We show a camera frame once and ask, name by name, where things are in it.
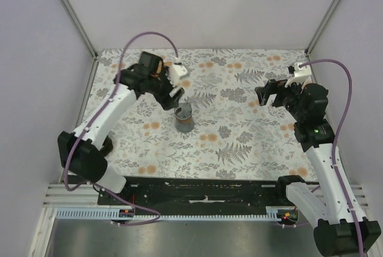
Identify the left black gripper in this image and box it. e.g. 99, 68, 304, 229
148, 66, 184, 111

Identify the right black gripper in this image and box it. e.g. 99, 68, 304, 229
254, 76, 306, 121

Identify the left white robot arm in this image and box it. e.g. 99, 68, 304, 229
57, 51, 188, 205

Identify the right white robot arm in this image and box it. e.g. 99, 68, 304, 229
255, 79, 381, 256

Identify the floral patterned table mat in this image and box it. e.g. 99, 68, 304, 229
107, 49, 317, 181

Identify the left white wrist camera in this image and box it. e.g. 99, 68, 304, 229
165, 57, 189, 85

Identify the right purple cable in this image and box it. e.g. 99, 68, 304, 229
281, 59, 367, 257

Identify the purple cable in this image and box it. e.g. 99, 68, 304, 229
281, 59, 367, 257
63, 31, 180, 228

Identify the black mounting base plate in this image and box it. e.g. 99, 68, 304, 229
97, 176, 303, 213

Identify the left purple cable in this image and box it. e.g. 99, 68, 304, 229
63, 31, 180, 228

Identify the white slotted cable duct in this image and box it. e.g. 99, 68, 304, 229
55, 206, 285, 221

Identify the right aluminium frame post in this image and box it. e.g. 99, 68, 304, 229
305, 0, 342, 57

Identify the aluminium frame post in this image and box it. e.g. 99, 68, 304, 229
59, 0, 98, 60
305, 0, 342, 57

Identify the left aluminium frame post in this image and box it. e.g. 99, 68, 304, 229
59, 0, 98, 60

